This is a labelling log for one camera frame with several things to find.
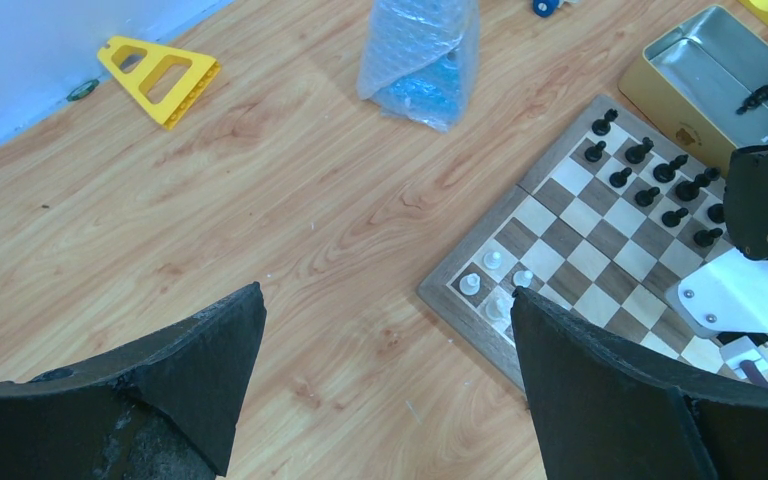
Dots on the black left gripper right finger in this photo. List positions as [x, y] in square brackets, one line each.
[606, 408]

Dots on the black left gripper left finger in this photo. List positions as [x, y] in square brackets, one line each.
[164, 406]

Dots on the silver metal tin box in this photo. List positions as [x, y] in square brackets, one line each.
[690, 81]

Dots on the wooden chess board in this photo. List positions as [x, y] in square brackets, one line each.
[607, 219]

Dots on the black pawn in tin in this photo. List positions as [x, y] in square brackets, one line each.
[757, 98]

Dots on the toy car blocks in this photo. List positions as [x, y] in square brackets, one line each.
[546, 8]

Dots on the yellow trapezoid toy block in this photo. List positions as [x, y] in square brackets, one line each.
[138, 66]

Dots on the clear bubble wrap bag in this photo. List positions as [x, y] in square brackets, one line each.
[420, 60]

